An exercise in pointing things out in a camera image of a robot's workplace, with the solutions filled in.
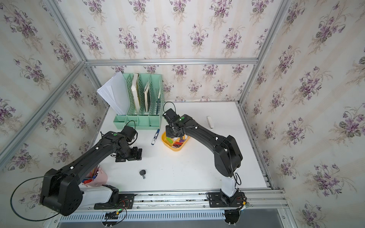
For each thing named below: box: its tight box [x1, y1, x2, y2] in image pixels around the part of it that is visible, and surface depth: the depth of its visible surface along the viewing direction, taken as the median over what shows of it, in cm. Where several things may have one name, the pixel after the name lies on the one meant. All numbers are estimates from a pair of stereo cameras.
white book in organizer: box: [131, 73, 141, 114], surface depth 100 cm
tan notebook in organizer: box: [143, 81, 150, 113], surface depth 103 cm
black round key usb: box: [139, 169, 146, 180], surface depth 82 cm
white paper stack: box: [96, 71, 131, 115], surface depth 98 cm
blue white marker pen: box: [151, 128, 161, 146], surface depth 100 cm
